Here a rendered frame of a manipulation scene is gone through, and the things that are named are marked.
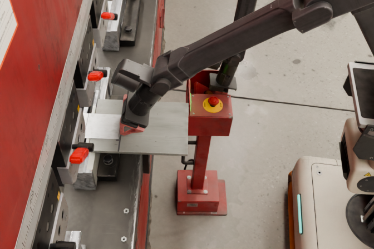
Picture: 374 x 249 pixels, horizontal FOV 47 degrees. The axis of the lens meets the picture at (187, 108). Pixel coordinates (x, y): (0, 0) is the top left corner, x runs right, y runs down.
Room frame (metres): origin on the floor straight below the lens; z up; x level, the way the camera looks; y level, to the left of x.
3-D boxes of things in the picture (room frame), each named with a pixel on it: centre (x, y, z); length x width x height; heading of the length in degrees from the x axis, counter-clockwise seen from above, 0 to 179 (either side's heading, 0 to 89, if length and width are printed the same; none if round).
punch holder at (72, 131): (0.49, 0.26, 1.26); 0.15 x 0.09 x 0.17; 3
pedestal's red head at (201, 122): (1.05, -0.08, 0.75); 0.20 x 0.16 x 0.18; 4
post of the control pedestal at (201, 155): (1.05, -0.08, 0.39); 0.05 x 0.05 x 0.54; 4
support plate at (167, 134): (0.72, 0.12, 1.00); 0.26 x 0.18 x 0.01; 93
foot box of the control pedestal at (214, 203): (1.05, -0.11, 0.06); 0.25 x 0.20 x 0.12; 94
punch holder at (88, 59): (0.69, 0.27, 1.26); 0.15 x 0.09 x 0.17; 3
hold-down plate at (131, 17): (1.32, 0.24, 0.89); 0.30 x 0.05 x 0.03; 3
